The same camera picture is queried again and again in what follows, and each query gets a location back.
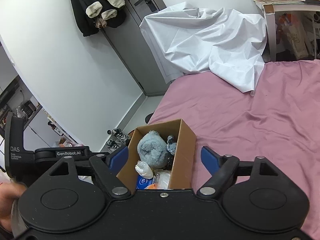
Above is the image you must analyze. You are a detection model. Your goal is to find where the white cloth bundle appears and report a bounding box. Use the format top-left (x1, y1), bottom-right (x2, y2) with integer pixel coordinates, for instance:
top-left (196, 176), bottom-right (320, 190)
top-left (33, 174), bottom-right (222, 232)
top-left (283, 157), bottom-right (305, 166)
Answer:
top-left (135, 160), bottom-right (153, 179)

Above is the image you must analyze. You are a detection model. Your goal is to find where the blue tissue pack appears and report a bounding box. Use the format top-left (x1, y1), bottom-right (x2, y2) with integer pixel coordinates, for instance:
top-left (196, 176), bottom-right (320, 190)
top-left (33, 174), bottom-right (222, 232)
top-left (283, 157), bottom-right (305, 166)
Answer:
top-left (136, 175), bottom-right (153, 190)

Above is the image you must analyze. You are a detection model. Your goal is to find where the grey blue knitted cloth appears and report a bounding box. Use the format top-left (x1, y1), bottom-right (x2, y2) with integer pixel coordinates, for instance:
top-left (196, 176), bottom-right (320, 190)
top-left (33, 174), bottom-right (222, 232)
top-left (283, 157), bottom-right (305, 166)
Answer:
top-left (167, 135), bottom-right (177, 155)

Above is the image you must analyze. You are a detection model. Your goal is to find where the clear plastic bag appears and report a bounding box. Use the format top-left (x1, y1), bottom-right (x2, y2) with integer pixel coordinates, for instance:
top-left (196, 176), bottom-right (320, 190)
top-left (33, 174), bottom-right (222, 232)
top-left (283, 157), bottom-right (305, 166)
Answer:
top-left (153, 170), bottom-right (171, 190)

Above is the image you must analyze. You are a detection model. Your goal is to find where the hamburger plush toy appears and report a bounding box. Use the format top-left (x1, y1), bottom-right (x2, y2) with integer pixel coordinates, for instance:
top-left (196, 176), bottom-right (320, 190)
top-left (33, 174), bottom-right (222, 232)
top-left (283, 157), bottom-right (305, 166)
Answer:
top-left (145, 183), bottom-right (158, 190)

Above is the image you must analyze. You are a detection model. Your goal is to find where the person's left hand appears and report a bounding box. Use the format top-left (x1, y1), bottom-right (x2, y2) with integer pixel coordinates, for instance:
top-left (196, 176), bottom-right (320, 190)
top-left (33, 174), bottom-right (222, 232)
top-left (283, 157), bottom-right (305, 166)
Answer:
top-left (1, 182), bottom-right (27, 233)

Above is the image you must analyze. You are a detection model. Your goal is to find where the grey sneaker front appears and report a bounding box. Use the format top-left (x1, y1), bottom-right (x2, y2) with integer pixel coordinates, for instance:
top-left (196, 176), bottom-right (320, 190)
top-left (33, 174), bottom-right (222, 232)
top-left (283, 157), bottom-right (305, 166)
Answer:
top-left (105, 139), bottom-right (126, 153)

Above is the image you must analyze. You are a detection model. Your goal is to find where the cardboard box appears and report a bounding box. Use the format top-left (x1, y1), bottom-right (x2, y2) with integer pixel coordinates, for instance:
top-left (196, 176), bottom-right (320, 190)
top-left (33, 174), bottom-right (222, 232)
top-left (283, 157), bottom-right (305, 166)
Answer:
top-left (117, 119), bottom-right (196, 192)

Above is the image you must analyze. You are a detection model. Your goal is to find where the blue fluffy plush toy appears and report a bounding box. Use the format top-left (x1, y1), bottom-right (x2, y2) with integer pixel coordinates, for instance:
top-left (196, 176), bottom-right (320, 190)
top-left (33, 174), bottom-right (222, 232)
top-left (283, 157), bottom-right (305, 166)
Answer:
top-left (137, 131), bottom-right (169, 169)

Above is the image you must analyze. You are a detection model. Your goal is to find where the pink bed sheet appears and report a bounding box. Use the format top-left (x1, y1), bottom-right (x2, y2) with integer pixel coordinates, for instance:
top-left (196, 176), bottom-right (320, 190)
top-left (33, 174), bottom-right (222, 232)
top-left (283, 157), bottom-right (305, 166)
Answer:
top-left (150, 60), bottom-right (319, 239)

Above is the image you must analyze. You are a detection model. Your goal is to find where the white crumpled sheet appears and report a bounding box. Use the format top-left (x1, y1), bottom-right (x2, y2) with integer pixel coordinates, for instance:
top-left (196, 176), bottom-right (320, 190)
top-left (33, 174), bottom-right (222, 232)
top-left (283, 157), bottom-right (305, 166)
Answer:
top-left (140, 2), bottom-right (267, 93)

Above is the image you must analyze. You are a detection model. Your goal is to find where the beige tote bag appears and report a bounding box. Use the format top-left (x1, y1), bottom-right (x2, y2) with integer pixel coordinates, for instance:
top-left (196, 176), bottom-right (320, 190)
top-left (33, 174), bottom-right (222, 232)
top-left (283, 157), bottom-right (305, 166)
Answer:
top-left (277, 12), bottom-right (312, 60)

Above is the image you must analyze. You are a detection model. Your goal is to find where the black white hanging jacket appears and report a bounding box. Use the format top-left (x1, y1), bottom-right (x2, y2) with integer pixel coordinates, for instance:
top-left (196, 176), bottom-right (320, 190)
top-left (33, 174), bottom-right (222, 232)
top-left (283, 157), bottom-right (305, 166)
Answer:
top-left (71, 0), bottom-right (126, 37)

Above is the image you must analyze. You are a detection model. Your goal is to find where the grey door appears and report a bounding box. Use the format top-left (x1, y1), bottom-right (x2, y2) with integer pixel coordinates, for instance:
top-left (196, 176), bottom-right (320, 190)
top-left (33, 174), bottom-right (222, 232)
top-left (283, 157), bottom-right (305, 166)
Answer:
top-left (103, 0), bottom-right (169, 96)

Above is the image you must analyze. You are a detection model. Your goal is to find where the white desk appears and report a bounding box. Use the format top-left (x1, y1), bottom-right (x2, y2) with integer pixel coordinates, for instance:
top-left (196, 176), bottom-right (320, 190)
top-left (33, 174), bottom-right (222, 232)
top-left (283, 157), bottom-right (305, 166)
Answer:
top-left (253, 0), bottom-right (319, 61)

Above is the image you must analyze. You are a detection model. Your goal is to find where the grey sneaker near wall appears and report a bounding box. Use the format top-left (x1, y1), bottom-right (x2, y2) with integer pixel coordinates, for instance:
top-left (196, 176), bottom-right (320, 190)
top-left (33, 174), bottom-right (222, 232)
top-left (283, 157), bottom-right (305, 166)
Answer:
top-left (111, 128), bottom-right (131, 141)

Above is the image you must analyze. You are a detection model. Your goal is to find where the black door handle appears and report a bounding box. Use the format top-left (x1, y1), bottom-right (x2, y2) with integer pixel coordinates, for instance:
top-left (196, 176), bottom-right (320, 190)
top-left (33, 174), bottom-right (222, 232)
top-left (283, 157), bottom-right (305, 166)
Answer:
top-left (134, 0), bottom-right (157, 12)

